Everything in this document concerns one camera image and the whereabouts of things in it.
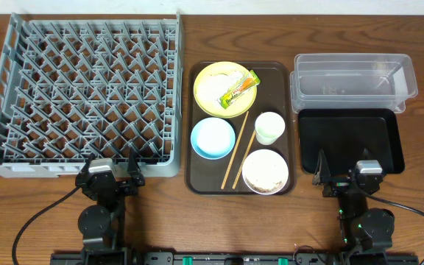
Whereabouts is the grey plastic dishwasher rack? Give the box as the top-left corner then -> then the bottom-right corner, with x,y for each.
0,14 -> 185,178

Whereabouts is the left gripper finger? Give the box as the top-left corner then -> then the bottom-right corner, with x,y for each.
127,147 -> 141,177
82,153 -> 96,172

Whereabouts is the white cup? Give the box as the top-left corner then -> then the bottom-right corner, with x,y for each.
255,112 -> 286,145

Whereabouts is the right wooden chopstick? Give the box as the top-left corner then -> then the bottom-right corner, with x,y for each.
232,130 -> 256,189

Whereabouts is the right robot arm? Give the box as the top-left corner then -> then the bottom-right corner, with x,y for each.
312,150 -> 395,264

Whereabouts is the light blue bowl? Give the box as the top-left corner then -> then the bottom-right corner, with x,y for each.
190,117 -> 236,160

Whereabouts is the white napkin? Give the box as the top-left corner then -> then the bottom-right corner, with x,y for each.
197,71 -> 244,107

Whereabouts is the left wooden chopstick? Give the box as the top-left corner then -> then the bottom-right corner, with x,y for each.
221,111 -> 249,190

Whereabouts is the clear plastic waste bin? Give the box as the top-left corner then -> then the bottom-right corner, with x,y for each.
290,53 -> 418,113

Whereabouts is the brown serving tray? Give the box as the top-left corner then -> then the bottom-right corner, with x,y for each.
185,61 -> 296,195

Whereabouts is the pink white bowl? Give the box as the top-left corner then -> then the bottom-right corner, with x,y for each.
241,149 -> 290,196

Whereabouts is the green orange snack wrapper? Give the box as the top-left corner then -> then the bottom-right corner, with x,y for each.
219,70 -> 261,109

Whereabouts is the black food waste tray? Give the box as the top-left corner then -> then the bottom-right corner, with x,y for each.
297,109 -> 405,175

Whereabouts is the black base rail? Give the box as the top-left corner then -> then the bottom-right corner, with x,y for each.
49,252 -> 419,265

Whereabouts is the yellow plate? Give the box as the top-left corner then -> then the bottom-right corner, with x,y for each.
193,61 -> 261,119

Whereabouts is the wooden chopstick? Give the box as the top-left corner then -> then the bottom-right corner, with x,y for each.
221,111 -> 249,190
232,130 -> 256,189

